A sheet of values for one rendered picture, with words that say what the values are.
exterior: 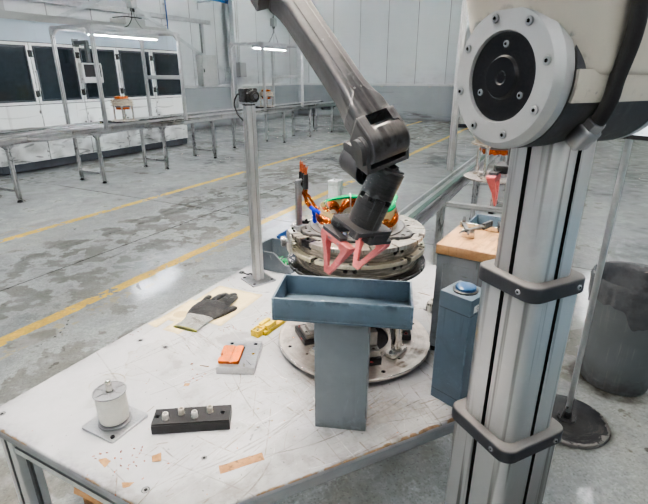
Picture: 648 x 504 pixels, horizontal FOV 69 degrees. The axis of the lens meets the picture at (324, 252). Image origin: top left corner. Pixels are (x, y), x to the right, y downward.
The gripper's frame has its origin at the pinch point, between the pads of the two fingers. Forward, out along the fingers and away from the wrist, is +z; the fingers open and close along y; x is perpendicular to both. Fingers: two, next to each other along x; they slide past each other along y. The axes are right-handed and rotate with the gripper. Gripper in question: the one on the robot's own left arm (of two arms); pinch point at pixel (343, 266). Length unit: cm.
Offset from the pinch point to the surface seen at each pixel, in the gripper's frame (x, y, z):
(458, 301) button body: 15.5, -18.8, 0.0
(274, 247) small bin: -66, -56, 43
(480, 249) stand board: 8.4, -36.8, -5.9
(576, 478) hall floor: 58, -124, 73
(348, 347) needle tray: 8.2, -0.2, 12.4
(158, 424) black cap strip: -9.9, 21.1, 41.2
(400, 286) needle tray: 6.9, -10.8, 1.3
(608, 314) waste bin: 31, -179, 28
